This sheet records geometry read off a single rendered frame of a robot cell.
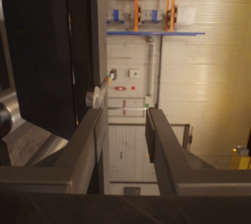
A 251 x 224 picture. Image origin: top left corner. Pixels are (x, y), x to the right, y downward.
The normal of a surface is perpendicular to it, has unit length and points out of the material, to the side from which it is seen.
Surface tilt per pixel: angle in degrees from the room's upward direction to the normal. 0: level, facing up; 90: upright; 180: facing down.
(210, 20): 90
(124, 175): 90
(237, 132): 90
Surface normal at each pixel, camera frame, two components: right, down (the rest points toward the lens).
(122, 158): -0.01, 0.29
